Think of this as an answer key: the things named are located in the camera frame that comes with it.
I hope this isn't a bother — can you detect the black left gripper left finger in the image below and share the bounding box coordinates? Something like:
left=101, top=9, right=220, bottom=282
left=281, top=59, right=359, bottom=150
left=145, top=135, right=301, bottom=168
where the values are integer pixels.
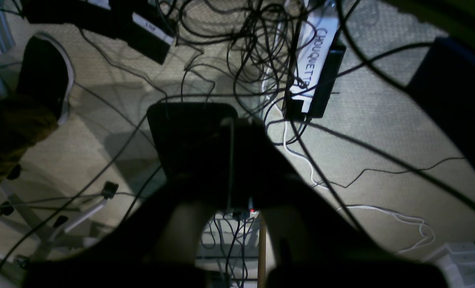
left=25, top=116, right=237, bottom=288

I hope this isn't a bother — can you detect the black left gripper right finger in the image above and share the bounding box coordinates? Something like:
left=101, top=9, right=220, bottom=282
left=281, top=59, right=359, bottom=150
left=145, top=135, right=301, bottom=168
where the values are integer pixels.
left=231, top=120, right=448, bottom=288

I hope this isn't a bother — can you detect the white power strip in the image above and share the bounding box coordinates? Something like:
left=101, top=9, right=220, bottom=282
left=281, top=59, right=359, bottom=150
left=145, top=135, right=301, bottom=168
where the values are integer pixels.
left=422, top=242, right=475, bottom=288

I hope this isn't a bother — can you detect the black power brick labelled Chouquette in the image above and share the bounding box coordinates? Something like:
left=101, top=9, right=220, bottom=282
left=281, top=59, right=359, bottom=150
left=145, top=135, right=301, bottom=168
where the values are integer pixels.
left=284, top=8, right=347, bottom=120

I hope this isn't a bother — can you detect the black round stool seat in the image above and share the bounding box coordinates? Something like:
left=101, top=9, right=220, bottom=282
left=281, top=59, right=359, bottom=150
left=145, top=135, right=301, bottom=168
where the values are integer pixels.
left=16, top=32, right=76, bottom=126

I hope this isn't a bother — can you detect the black power adapter white label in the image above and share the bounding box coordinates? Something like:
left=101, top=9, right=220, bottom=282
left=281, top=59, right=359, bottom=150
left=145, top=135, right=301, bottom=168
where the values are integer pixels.
left=21, top=0, right=174, bottom=64

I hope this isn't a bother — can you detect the white cable on floor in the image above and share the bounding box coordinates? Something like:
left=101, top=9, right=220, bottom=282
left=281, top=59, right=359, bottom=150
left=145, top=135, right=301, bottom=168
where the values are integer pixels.
left=261, top=24, right=436, bottom=255

